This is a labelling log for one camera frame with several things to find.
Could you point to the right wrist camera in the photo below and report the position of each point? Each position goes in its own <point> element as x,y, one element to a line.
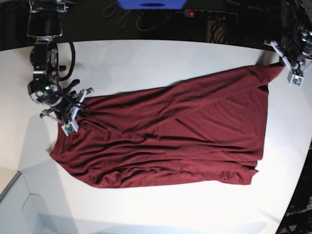
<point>69,128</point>

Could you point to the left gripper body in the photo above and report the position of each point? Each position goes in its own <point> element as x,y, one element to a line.
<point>294,54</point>

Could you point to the black power strip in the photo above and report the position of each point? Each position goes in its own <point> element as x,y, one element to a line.
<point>210,15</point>

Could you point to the blue box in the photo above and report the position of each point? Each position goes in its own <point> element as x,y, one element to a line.
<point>151,4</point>

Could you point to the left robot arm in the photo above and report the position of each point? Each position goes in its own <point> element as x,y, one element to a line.
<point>295,23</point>

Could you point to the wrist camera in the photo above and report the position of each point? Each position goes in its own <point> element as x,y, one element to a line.
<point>296,80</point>
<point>69,128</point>

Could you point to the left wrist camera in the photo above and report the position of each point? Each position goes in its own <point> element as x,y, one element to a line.
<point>296,80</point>

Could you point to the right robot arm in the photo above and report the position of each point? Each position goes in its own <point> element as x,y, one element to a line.
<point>45,23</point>

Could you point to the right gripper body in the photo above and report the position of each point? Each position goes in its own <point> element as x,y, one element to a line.
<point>64,106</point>

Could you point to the maroon t-shirt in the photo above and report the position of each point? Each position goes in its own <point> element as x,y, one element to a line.
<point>206,128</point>

